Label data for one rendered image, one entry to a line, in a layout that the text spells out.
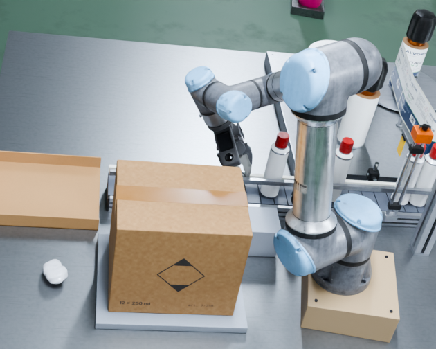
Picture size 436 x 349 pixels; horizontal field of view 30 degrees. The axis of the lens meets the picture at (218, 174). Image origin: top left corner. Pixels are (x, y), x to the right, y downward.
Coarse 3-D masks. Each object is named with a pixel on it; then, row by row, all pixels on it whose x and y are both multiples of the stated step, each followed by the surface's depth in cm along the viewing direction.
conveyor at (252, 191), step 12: (108, 180) 224; (108, 192) 221; (252, 192) 230; (288, 192) 232; (348, 192) 237; (360, 192) 237; (372, 192) 238; (276, 204) 228; (288, 204) 228; (384, 204) 235; (408, 204) 236
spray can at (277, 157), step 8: (280, 136) 217; (288, 136) 218; (272, 144) 221; (280, 144) 218; (272, 152) 220; (280, 152) 219; (288, 152) 220; (272, 160) 221; (280, 160) 220; (272, 168) 222; (280, 168) 222; (264, 176) 226; (272, 176) 224; (280, 176) 224; (264, 192) 228; (272, 192) 227
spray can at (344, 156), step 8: (344, 144) 220; (352, 144) 220; (336, 152) 223; (344, 152) 221; (336, 160) 223; (344, 160) 222; (336, 168) 224; (344, 168) 224; (336, 176) 225; (344, 176) 226; (336, 192) 229
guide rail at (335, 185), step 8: (264, 184) 222; (272, 184) 222; (280, 184) 223; (288, 184) 223; (336, 184) 225; (344, 184) 226; (352, 184) 226; (360, 184) 227; (384, 192) 228; (392, 192) 228; (400, 192) 228; (408, 192) 229; (416, 192) 229; (424, 192) 229
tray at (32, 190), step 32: (0, 160) 230; (32, 160) 231; (64, 160) 232; (96, 160) 233; (0, 192) 221; (32, 192) 223; (64, 192) 225; (96, 192) 227; (0, 224) 211; (32, 224) 212; (64, 224) 213; (96, 224) 214
